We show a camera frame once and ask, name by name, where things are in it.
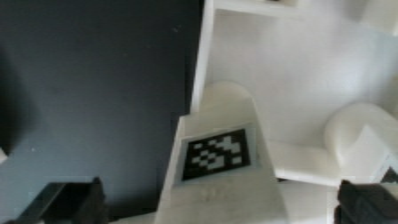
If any white chair seat part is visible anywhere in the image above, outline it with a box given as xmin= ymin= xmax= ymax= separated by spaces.
xmin=192 ymin=0 xmax=398 ymax=185

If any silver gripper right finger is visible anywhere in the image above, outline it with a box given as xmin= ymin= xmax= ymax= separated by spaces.
xmin=332 ymin=180 xmax=398 ymax=224

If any white chair leg block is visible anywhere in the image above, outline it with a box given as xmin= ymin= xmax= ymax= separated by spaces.
xmin=155 ymin=82 xmax=290 ymax=224
xmin=323 ymin=103 xmax=398 ymax=184

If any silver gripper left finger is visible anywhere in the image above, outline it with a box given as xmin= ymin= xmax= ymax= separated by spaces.
xmin=5 ymin=178 xmax=108 ymax=224

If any white chair back frame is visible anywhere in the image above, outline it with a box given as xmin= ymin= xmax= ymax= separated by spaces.
xmin=0 ymin=147 xmax=7 ymax=164

